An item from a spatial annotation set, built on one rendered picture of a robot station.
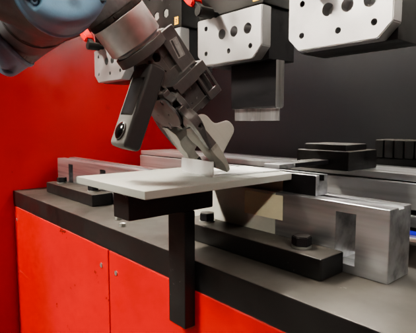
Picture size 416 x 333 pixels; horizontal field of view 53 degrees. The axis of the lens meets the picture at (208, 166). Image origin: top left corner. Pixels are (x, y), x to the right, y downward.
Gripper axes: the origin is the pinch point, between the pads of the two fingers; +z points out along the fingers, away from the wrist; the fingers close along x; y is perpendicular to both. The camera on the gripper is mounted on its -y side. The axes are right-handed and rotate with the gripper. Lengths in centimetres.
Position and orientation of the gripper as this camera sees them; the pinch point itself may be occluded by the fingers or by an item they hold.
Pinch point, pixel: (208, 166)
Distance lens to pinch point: 63.4
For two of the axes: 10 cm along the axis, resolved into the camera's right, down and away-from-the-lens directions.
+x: -5.7, -0.8, 8.2
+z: 5.3, 7.2, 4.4
